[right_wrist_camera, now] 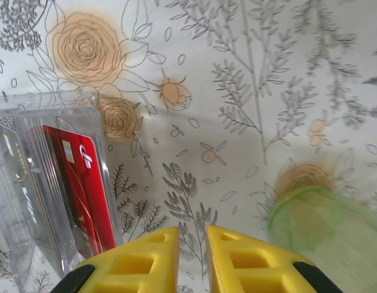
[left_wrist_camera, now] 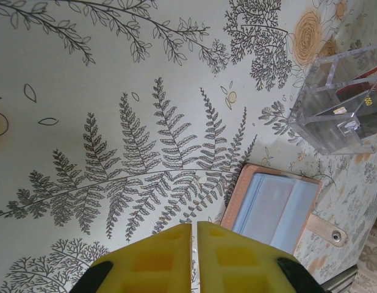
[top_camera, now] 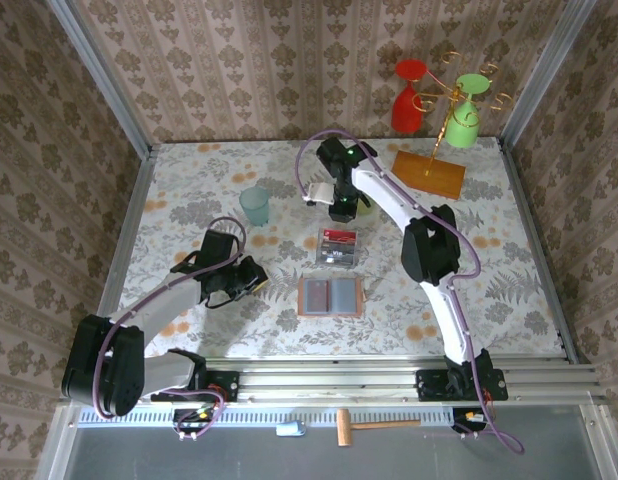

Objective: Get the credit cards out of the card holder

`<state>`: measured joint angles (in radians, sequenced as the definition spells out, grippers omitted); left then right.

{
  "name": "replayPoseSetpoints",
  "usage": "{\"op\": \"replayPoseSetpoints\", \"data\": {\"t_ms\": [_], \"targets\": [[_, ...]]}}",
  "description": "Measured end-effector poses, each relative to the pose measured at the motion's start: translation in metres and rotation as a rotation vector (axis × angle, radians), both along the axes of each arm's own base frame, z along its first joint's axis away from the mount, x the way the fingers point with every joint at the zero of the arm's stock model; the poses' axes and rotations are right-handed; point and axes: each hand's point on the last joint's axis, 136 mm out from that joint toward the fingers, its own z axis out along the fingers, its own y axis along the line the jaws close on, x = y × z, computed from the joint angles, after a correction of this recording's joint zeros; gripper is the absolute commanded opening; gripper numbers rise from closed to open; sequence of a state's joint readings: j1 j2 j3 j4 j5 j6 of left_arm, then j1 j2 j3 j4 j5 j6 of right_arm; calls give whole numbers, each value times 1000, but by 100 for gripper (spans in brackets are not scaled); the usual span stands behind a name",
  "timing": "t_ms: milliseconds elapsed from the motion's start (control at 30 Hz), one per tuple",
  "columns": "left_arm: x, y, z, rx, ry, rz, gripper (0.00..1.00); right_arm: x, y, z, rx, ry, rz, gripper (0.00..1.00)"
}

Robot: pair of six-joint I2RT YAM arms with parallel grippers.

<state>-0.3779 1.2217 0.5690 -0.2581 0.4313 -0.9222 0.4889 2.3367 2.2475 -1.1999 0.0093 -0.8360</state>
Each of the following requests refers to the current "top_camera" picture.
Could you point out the wooden tray with cards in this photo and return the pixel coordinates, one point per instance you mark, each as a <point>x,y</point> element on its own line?
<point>344,295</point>

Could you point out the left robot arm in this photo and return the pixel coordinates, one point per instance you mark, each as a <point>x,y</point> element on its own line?
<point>159,305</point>

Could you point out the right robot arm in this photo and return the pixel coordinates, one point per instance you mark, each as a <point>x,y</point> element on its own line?
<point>389,200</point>

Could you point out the clear plastic tray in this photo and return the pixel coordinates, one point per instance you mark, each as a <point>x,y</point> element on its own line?
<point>319,257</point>

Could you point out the teal translucent plastic cup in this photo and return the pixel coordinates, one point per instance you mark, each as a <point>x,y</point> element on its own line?
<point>254,207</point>

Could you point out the gold rack on wooden base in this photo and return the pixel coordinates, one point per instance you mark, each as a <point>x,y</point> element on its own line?
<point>429,175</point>

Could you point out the red plastic wine glass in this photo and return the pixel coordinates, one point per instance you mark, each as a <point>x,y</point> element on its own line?
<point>406,112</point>

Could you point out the floral print tablecloth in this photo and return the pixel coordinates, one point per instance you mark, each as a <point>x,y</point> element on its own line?
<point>199,160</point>

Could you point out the green plastic wine glass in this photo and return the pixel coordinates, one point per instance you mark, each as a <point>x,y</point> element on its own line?
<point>461,130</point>

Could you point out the light blue plastic object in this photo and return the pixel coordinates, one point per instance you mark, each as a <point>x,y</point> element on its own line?
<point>290,429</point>

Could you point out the small wooden mallet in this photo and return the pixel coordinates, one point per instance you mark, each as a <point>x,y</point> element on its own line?
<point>344,427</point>

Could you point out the grey metal shelf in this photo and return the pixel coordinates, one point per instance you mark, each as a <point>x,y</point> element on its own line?
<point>139,460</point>

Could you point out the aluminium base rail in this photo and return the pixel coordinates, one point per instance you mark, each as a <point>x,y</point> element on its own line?
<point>314,375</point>

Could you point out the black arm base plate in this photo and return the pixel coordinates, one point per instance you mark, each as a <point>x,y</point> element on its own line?
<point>426,392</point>
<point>224,385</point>

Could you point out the aluminium side rail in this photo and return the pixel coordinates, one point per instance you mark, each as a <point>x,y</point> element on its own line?
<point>123,250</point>
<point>533,225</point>

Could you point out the aluminium corner post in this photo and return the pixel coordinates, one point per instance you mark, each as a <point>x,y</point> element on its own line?
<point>544,75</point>
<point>105,80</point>

